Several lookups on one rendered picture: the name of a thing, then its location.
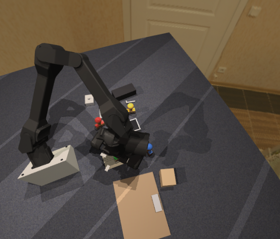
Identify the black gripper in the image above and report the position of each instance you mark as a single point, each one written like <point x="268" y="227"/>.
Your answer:
<point x="132" y="160"/>

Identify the red rubber stamp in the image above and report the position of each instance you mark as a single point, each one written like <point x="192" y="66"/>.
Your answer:
<point x="99" y="123"/>

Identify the yellow rubber stamp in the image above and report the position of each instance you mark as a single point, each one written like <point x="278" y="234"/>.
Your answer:
<point x="131" y="108"/>

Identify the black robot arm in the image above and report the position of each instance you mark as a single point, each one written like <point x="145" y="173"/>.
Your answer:
<point x="49" y="61"/>

